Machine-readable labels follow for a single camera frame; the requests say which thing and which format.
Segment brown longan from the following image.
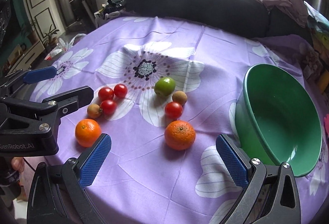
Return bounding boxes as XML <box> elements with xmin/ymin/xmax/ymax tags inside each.
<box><xmin>172</xmin><ymin>91</ymin><xmax>188</xmax><ymax>106</ymax></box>
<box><xmin>87</xmin><ymin>104</ymin><xmax>103</xmax><ymax>119</ymax></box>

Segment orange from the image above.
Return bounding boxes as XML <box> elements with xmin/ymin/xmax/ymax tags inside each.
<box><xmin>75</xmin><ymin>119</ymin><xmax>102</xmax><ymax>148</ymax></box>
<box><xmin>164</xmin><ymin>120</ymin><xmax>196</xmax><ymax>150</ymax></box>

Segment cherry tomato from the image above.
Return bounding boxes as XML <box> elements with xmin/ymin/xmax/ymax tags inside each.
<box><xmin>100</xmin><ymin>100</ymin><xmax>117</xmax><ymax>115</ymax></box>
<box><xmin>164</xmin><ymin>101</ymin><xmax>183</xmax><ymax>119</ymax></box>
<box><xmin>98</xmin><ymin>86</ymin><xmax>114</xmax><ymax>101</ymax></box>
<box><xmin>114</xmin><ymin>84</ymin><xmax>128</xmax><ymax>99</ymax></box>

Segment green fruit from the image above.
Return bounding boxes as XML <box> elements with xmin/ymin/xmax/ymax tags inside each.
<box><xmin>154</xmin><ymin>77</ymin><xmax>176</xmax><ymax>97</ymax></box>

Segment left hand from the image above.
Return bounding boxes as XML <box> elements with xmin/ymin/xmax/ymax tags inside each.
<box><xmin>11</xmin><ymin>157</ymin><xmax>24</xmax><ymax>173</ymax></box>

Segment white cabinet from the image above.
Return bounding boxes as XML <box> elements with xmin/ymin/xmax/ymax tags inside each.
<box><xmin>8</xmin><ymin>41</ymin><xmax>45</xmax><ymax>74</ymax></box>

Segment potted plant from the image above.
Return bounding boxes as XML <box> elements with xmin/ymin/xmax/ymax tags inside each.
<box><xmin>43</xmin><ymin>25</ymin><xmax>59</xmax><ymax>47</ymax></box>

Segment white plastic bag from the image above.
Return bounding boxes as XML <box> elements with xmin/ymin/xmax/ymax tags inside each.
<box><xmin>45</xmin><ymin>34</ymin><xmax>86</xmax><ymax>60</ymax></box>

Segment green bowl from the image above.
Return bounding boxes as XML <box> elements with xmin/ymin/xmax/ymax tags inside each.
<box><xmin>235</xmin><ymin>64</ymin><xmax>322</xmax><ymax>177</ymax></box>

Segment purple floral tablecloth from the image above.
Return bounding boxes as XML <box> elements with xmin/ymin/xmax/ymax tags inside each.
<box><xmin>31</xmin><ymin>17</ymin><xmax>328</xmax><ymax>223</ymax></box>

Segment dark sofa back cushion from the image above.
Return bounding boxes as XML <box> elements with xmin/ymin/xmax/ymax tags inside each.
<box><xmin>126</xmin><ymin>0</ymin><xmax>312</xmax><ymax>43</ymax></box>

